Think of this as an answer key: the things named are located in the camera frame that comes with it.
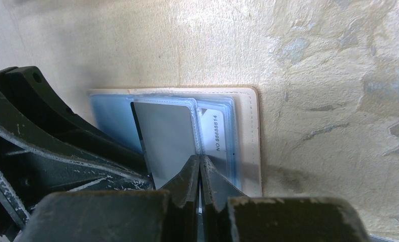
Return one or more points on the grey card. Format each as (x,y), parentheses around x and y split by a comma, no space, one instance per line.
(168,138)

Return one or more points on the silver card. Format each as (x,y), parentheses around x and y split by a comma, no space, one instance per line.
(213,132)

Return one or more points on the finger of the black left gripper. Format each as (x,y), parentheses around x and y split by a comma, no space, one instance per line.
(34,164)
(28,90)

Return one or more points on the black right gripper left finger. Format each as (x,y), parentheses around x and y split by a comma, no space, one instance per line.
(167,214)

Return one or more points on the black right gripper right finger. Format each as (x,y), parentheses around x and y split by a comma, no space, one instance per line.
(231,215)

